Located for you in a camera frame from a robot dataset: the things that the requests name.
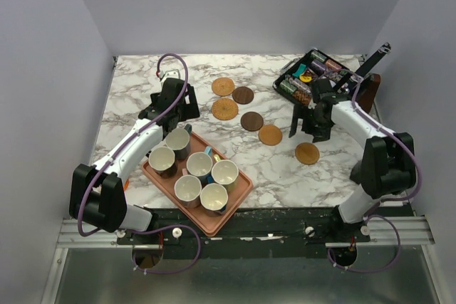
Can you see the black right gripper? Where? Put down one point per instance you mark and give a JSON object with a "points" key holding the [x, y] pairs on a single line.
{"points": [[308, 124]]}

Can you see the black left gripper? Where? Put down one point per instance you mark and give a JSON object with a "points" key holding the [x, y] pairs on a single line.
{"points": [[190, 109]]}

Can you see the light wood coaster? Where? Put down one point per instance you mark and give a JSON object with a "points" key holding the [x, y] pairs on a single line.
{"points": [[270, 135], [307, 153]]}

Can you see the cream cup with teal handle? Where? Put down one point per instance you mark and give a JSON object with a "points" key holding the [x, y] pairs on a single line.
{"points": [[179, 141]]}

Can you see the cream cup dark brown body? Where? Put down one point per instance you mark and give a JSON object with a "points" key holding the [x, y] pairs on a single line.
{"points": [[162, 161]]}

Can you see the dark walnut wood coaster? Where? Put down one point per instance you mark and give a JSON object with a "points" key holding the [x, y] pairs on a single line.
{"points": [[243, 95]]}

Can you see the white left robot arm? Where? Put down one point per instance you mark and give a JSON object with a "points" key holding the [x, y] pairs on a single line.
{"points": [[97, 192]]}

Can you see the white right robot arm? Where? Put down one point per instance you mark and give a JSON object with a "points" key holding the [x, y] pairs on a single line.
{"points": [[388, 166]]}

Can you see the cream cup olive body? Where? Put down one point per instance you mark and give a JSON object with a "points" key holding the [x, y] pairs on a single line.
{"points": [[225, 172]]}

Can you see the black chip case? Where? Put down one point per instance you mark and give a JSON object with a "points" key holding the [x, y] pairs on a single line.
{"points": [[294, 81]]}

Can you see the black phone stand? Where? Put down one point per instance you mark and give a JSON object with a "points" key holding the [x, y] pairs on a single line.
{"points": [[358, 172]]}

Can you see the brown leather pouch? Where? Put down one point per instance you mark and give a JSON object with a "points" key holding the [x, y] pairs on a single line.
{"points": [[370, 94]]}

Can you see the pink plastic tray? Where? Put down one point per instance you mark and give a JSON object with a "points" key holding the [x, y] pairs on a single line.
{"points": [[210, 225]]}

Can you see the cream cup blue handle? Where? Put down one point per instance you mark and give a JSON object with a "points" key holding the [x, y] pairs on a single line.
{"points": [[200, 164]]}

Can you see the cream cup navy handle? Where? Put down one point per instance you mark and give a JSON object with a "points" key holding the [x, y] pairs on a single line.
{"points": [[214, 198]]}

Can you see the aluminium mounting rail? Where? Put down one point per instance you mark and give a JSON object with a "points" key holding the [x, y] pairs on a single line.
{"points": [[412, 230]]}

